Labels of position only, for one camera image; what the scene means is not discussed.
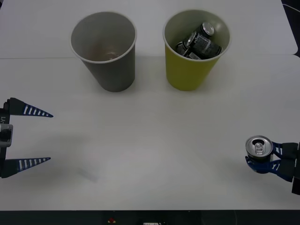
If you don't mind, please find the grey plastic waste bin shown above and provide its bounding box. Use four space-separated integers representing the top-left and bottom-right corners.
69 11 137 92

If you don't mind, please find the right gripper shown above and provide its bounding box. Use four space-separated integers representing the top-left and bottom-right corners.
245 141 300 195

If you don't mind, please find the yellow-green plastic waste bin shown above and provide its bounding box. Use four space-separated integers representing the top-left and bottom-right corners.
163 9 232 91

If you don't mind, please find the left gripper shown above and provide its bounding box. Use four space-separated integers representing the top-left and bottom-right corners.
0 97 54 179

